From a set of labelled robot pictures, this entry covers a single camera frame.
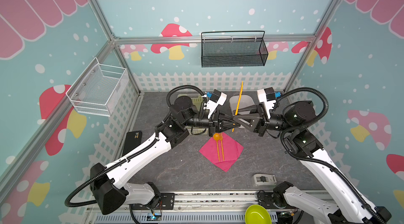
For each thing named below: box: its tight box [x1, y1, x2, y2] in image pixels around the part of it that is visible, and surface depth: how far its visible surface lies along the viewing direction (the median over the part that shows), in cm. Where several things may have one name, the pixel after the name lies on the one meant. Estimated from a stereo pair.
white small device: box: [253, 172, 278, 186], surface depth 79 cm
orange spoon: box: [213, 132, 221, 163], surface depth 96 cm
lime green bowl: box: [244, 204, 272, 224], surface depth 71 cm
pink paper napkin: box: [198, 131, 245, 172], surface depth 92 cm
